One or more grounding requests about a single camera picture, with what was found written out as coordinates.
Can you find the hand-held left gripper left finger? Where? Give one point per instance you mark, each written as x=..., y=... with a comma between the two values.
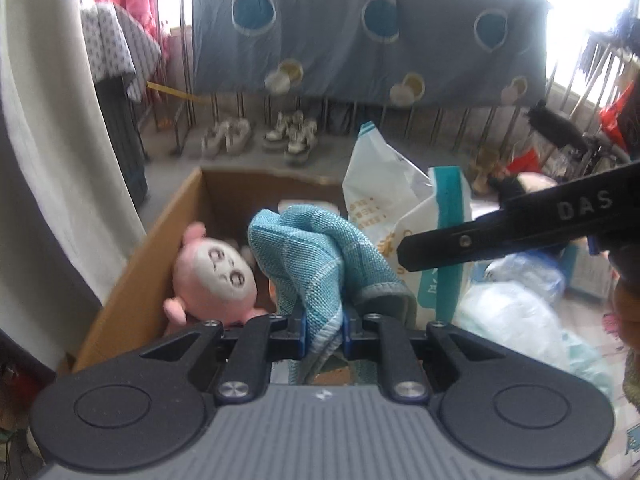
x=300, y=334

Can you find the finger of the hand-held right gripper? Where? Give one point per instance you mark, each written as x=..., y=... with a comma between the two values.
x=475, y=246

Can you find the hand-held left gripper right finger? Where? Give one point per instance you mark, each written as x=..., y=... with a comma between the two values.
x=348, y=336

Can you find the blue white wet wipes pack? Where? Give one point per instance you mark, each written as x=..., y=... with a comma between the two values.
x=530, y=272

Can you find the teal woven towel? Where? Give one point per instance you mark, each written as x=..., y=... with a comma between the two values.
x=310, y=250

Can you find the white teal snack bag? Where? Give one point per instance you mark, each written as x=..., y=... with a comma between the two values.
x=380, y=185

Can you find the brown cardboard box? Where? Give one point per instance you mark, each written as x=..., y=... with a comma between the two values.
x=145, y=260

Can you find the person's right hand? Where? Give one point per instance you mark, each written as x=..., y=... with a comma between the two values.
x=629, y=300

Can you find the small red plastic bag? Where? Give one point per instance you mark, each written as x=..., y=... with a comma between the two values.
x=525, y=164

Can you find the black-haired plush doll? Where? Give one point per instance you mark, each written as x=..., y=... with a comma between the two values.
x=510, y=187

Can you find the large white plastic bag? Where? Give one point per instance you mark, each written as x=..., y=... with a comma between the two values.
x=525, y=325

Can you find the large red plastic bag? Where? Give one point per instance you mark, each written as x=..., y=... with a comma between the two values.
x=617, y=115

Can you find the pink plush toy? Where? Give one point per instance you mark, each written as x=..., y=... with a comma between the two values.
x=215, y=270

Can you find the grey blue circle-print blanket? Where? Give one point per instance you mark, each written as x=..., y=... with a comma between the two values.
x=340, y=50

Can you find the dark hanging garment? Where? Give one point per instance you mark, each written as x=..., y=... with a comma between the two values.
x=120, y=135

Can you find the yellow rod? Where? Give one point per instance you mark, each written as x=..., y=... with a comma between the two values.
x=175, y=91

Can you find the white curtain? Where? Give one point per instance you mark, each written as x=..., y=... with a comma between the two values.
x=50, y=160

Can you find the white star-print garment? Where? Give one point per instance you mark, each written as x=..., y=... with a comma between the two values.
x=110, y=45

